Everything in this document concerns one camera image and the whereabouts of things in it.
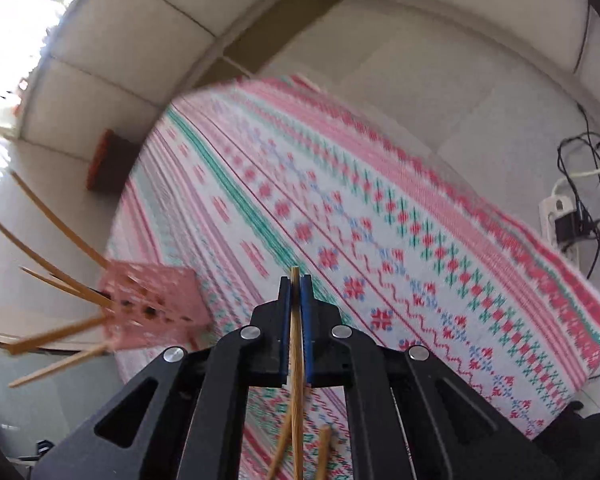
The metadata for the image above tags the red trash bin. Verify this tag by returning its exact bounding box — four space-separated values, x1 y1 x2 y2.
86 129 143 193

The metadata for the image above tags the white cabinet row with doors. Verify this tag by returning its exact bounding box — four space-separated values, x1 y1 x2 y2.
17 0 291 143

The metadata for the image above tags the white cable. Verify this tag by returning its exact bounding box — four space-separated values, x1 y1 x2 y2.
550 157 600 201

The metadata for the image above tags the dark cloth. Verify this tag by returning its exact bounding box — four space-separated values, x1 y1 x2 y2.
550 400 600 480

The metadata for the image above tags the bunch of wooden chopsticks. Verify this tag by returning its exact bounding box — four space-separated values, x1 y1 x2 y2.
0 171 115 388

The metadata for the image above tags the tan bamboo chopstick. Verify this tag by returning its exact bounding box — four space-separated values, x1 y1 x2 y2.
266 385 297 480
316 425 332 480
290 266 305 480

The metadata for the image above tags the patterned red green tablecloth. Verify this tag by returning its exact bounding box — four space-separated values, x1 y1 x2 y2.
105 75 600 480

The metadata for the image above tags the black cable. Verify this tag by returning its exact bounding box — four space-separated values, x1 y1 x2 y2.
557 102 600 281

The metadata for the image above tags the pink perforated chopstick holder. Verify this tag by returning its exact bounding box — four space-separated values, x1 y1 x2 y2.
98 259 212 352

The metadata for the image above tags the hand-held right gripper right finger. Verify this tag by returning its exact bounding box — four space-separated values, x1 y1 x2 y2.
300 274 563 480

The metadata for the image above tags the white cabinet row with drawers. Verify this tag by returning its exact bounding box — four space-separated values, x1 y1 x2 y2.
285 0 600 106

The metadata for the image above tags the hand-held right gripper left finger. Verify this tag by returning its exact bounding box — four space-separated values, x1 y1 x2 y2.
30 275 293 480

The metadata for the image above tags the black charger plug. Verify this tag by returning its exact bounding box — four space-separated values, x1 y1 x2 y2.
554 212 593 243

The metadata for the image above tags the brown floor mat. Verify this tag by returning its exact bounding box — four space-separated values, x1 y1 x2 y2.
190 56 253 92
225 0 351 68

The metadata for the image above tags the bright window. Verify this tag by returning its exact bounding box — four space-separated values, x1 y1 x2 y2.
0 0 81 126

